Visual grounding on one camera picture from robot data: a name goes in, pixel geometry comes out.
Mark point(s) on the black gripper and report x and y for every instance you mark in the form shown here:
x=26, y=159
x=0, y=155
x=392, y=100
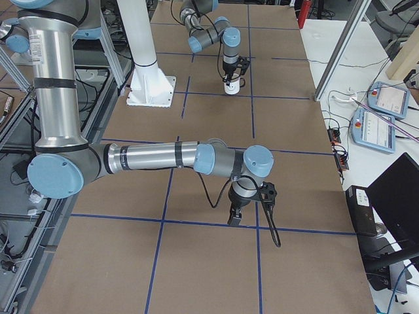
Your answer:
x=239, y=200
x=228, y=68

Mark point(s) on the white mug with smiley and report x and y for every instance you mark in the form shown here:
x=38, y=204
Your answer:
x=233, y=86

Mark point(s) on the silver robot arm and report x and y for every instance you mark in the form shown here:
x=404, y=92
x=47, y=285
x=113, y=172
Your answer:
x=65, y=161
x=209, y=32

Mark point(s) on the brown paper table cover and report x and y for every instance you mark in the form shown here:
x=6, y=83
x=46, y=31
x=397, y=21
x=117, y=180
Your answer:
x=158, y=241

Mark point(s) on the red cylinder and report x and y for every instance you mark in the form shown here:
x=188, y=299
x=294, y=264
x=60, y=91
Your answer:
x=303, y=13

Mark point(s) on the black box on table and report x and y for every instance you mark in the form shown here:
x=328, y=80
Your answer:
x=361, y=211

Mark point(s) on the near blue teach pendant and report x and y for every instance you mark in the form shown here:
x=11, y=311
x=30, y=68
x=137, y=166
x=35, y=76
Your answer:
x=370, y=130

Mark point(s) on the blue teach pendant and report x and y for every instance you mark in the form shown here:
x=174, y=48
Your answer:
x=370, y=130
x=388, y=99

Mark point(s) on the far blue teach pendant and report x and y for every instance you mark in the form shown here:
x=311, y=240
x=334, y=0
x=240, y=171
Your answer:
x=388, y=99

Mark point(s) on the black laptop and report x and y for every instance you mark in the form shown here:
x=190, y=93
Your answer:
x=394, y=196

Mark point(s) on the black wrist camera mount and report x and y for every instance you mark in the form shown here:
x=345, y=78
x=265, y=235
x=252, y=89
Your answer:
x=268, y=193

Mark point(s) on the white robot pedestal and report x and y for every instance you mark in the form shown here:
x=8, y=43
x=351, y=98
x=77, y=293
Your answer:
x=149, y=86

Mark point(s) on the aluminium frame post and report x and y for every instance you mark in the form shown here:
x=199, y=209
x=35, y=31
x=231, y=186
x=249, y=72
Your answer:
x=350, y=27

